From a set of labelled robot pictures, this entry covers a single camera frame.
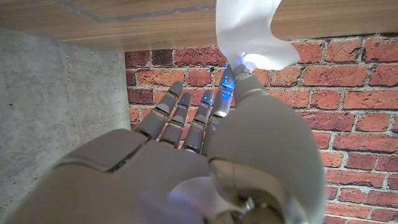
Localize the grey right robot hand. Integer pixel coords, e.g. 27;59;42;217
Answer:
6;60;327;224

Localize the white receipt paper strip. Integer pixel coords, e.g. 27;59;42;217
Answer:
215;0;301;72

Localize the red brick printed backdrop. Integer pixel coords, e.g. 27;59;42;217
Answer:
124;32;398;224

